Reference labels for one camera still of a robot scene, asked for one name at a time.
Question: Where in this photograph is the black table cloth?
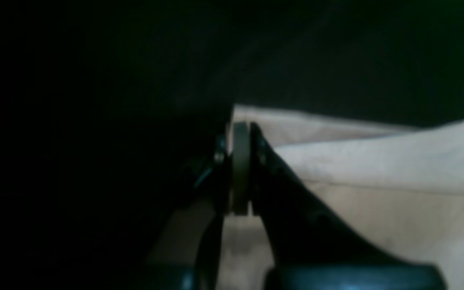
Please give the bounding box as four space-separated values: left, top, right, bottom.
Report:
0 0 464 290

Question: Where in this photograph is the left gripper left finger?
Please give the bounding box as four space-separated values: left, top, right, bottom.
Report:
135 122 252 290

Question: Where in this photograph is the pink T-shirt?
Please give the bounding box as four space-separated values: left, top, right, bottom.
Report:
147 104 464 290

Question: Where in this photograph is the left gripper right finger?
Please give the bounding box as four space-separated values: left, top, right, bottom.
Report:
250 123 446 290

